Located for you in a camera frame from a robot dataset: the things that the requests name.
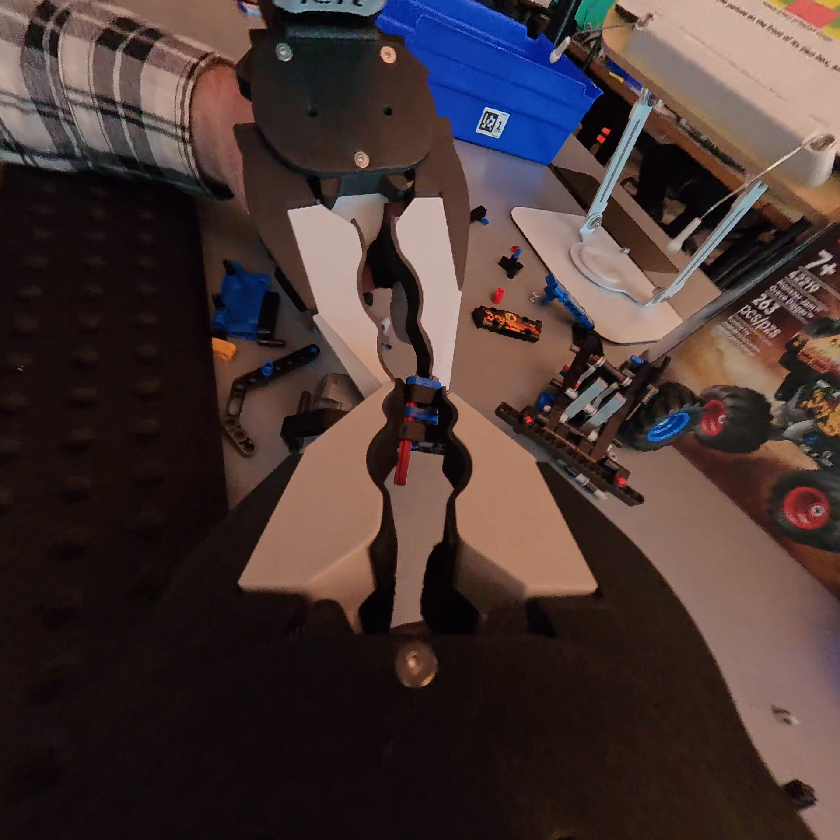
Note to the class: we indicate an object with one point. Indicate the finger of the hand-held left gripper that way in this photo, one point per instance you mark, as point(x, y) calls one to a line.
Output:
point(433, 263)
point(328, 263)

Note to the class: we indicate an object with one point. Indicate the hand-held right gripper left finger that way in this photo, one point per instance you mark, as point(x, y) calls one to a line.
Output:
point(315, 532)

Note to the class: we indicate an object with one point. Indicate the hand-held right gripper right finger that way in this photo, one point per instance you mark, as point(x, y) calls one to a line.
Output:
point(525, 532)

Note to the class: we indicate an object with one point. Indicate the black toy truck chassis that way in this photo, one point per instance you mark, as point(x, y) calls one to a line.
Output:
point(578, 420)

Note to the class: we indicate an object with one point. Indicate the small blue black toy connector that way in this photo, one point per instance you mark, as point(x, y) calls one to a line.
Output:
point(420, 394)

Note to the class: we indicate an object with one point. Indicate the person's left forearm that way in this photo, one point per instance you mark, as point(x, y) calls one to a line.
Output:
point(92, 92)

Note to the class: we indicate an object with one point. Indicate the light grey desk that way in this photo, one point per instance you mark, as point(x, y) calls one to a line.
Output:
point(735, 630)

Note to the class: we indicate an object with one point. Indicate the person's left hand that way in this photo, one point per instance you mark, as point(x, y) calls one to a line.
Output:
point(223, 125)

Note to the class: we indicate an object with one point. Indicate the small black toy pin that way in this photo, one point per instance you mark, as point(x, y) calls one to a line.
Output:
point(478, 214)

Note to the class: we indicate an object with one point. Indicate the small black red toy piece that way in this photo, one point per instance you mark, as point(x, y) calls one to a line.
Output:
point(507, 263)

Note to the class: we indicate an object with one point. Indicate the black orange flame toy panel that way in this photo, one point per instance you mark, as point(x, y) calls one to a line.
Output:
point(505, 323)

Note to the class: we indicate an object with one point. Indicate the blue toy panel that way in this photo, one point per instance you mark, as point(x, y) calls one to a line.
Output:
point(239, 302)

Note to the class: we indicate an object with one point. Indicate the black angled toy beam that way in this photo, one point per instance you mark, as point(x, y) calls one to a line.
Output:
point(269, 374)

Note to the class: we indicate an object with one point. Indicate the grey toy motor block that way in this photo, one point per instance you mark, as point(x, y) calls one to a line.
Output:
point(328, 394)

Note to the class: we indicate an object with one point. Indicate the small orange toy piece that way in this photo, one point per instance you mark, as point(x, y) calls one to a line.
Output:
point(225, 349)

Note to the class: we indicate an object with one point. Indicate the white document stand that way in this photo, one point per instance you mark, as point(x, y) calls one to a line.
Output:
point(591, 263)

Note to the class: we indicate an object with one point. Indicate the blue plastic storage bin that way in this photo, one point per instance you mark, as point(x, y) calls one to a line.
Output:
point(499, 79)

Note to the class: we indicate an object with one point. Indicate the black studded mat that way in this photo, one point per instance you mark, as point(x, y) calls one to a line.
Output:
point(92, 460)

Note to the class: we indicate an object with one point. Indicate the monster truck toy set box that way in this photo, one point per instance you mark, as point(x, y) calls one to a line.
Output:
point(788, 394)

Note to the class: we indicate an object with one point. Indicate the printed instruction sheet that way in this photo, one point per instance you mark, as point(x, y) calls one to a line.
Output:
point(788, 33)

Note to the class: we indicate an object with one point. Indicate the blue toy bracket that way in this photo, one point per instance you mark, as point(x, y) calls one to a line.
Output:
point(565, 297)

